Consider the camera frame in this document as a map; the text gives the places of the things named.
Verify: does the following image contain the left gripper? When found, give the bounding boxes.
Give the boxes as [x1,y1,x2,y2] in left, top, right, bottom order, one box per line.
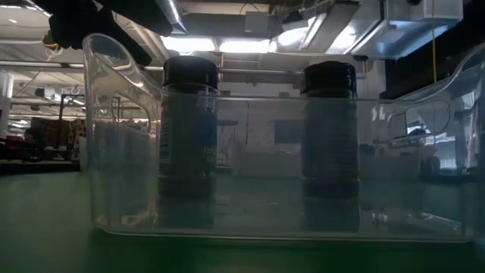
[32,0,175,67]

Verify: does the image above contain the spice jar black lid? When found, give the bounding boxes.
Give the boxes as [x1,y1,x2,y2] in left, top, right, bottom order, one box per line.
[158,55,221,231]
[300,61,361,233]

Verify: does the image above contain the ceiling light panel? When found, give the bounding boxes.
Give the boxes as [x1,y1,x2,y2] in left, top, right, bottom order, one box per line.
[219,37,272,54]
[161,36,217,53]

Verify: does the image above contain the grey ceiling pipe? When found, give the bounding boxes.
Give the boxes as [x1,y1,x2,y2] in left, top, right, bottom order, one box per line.
[0,60,304,79]

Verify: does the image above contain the grey ceiling box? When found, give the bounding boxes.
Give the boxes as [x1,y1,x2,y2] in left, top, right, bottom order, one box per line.
[244,11,271,36]

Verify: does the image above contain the brown stacked boxes rack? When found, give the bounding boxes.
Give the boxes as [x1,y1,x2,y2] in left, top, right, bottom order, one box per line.
[28,94,86,160]

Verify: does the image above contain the person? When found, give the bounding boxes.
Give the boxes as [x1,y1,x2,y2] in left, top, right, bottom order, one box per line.
[22,127,39,160]

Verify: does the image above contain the white pillar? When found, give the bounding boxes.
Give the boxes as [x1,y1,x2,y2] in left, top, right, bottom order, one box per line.
[0,71,15,141]

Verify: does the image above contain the white plastic bin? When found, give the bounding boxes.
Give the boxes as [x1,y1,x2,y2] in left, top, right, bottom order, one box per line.
[230,143,304,177]
[359,146,421,179]

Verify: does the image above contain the green table mat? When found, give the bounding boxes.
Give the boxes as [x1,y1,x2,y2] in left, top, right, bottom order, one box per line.
[0,170,485,273]

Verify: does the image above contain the round silver ventilation duct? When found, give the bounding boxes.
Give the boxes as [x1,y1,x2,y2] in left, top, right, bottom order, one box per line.
[155,0,189,35]

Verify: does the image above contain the black yellow cable reel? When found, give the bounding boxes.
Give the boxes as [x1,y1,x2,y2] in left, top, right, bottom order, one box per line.
[42,32,61,52]

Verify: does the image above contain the rectangular silver ventilation duct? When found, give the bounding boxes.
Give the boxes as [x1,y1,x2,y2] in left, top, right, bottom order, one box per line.
[271,0,465,60]

